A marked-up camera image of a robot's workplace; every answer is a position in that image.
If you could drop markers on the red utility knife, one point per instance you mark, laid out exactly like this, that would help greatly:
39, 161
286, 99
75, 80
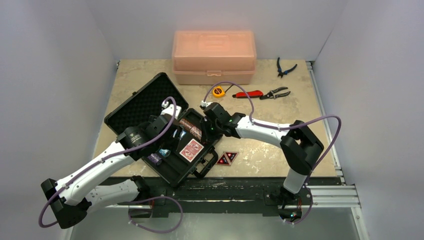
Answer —
250, 94

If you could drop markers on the red card deck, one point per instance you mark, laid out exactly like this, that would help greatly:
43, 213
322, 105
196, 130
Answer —
191, 150

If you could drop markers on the yellow tape measure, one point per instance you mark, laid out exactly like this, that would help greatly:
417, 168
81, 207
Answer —
219, 91

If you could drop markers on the orange black poker chip roll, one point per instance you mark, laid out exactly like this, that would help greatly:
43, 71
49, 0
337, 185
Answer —
186, 124

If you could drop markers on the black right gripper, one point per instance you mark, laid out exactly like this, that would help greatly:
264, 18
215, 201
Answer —
206, 122

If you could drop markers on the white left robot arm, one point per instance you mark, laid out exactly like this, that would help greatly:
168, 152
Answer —
72, 198

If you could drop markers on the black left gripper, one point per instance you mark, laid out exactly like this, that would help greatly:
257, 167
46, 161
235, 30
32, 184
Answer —
172, 141

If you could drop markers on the tan blue poker chip roll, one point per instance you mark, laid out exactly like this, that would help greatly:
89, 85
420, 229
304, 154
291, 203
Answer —
196, 132

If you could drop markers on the light blue poker chip roll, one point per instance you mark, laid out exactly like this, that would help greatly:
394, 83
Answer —
165, 152

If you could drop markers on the triangular all-in button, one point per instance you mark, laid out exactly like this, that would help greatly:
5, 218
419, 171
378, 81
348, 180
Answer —
223, 160
231, 156

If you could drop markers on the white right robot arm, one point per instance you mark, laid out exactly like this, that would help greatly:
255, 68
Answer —
300, 146

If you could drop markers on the black wire stripper pliers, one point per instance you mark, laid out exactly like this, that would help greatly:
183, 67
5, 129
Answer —
276, 93

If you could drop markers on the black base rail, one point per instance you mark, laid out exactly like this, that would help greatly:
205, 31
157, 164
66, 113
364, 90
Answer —
243, 195

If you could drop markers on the purple poker chip roll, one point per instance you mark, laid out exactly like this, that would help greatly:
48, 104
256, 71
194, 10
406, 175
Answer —
155, 159

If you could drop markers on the orange plastic toolbox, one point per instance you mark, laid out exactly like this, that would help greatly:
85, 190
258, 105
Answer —
201, 57

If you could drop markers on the black poker set case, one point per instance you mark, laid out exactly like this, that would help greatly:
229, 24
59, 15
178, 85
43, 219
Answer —
147, 102

